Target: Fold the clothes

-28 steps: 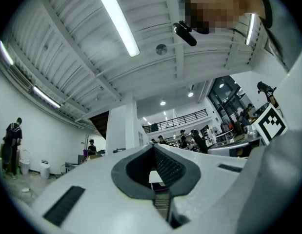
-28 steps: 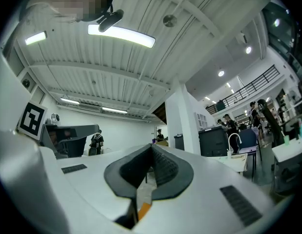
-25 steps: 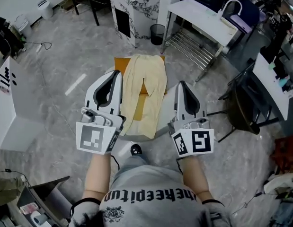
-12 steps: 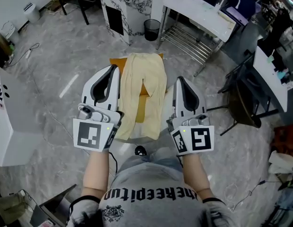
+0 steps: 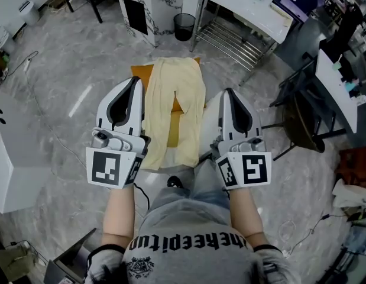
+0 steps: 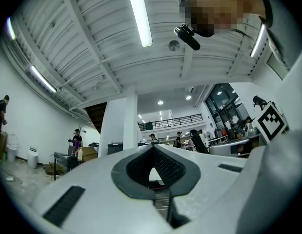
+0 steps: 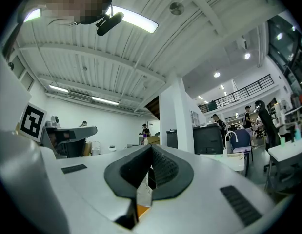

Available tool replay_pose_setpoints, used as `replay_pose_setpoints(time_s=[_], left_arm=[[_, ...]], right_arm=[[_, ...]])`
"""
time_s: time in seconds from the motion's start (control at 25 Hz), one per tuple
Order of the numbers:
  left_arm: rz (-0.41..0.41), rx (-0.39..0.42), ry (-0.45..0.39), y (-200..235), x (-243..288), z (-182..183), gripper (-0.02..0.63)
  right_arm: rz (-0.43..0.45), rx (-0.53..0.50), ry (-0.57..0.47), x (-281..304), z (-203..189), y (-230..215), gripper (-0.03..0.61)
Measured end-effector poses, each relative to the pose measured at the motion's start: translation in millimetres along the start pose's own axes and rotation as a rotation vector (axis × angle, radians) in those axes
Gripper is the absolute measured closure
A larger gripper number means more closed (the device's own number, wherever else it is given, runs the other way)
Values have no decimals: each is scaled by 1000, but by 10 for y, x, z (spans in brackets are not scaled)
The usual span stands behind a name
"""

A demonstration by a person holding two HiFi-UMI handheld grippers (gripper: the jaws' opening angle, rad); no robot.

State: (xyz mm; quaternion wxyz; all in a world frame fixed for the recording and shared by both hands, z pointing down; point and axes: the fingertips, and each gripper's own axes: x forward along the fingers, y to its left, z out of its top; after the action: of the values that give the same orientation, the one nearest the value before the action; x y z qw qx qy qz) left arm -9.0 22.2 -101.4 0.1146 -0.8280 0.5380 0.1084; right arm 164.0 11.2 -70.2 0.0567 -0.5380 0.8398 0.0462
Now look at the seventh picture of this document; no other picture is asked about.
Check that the teal bottle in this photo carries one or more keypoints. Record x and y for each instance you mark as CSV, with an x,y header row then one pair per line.
x,y
297,133

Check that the green cup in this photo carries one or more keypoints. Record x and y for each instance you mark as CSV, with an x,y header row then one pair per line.
x,y
283,141

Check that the dark brown staircase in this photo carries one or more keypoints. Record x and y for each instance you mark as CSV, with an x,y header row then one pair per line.
x,y
153,108

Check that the purple chair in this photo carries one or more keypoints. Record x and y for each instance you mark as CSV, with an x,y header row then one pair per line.
x,y
241,138

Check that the white bucket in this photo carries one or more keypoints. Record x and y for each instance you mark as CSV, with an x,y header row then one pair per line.
x,y
96,150

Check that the person's head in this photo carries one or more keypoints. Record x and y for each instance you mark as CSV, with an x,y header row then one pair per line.
x,y
75,4

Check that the ceiling tube light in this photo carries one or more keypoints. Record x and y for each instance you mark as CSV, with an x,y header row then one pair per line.
x,y
138,19
105,101
58,88

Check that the round ceiling fixture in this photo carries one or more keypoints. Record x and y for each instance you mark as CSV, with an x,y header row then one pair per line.
x,y
177,8

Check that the black mezzanine railing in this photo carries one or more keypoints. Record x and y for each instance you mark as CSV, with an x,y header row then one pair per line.
x,y
238,94

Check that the orange cushion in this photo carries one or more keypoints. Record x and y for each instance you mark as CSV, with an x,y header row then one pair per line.
x,y
142,209

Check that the cardboard box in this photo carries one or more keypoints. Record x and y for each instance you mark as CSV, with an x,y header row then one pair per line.
x,y
153,140

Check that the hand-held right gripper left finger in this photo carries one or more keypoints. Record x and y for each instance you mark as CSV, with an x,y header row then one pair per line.
x,y
92,179

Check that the white grid wall shelf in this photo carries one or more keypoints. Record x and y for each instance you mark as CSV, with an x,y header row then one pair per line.
x,y
194,118

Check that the black-framed window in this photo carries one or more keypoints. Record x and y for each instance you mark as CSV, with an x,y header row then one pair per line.
x,y
287,45

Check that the white desk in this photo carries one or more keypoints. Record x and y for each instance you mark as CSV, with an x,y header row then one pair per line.
x,y
287,152

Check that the round ceiling downlight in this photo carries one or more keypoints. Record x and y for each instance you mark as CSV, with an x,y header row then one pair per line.
x,y
216,74
247,56

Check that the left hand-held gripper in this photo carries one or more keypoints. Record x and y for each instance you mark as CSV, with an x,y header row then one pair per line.
x,y
31,123

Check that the black head-worn camera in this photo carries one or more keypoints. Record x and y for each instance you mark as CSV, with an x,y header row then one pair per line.
x,y
109,24

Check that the white pedal bin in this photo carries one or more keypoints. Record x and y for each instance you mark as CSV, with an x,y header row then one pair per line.
x,y
112,149

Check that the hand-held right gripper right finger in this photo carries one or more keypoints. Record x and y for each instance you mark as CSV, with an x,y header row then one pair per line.
x,y
202,191

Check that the large black machine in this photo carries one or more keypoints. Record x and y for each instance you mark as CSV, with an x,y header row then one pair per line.
x,y
207,138

